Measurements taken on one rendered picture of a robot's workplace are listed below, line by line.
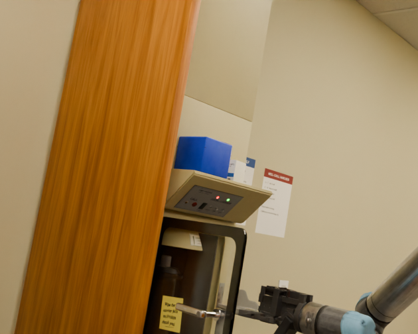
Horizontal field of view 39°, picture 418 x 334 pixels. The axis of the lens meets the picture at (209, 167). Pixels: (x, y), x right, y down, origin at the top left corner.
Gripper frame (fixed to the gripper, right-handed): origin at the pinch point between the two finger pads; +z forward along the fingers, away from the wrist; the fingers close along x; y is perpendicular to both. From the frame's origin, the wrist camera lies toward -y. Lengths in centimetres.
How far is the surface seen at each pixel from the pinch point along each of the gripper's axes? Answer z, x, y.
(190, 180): 6.9, 17.1, 29.0
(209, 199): 10.0, 6.0, 25.7
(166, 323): 5.4, 18.6, -4.8
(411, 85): 60, -201, 122
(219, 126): 16.9, -0.1, 46.8
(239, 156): 16.9, -10.4, 40.5
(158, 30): 18, 26, 65
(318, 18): 60, -99, 123
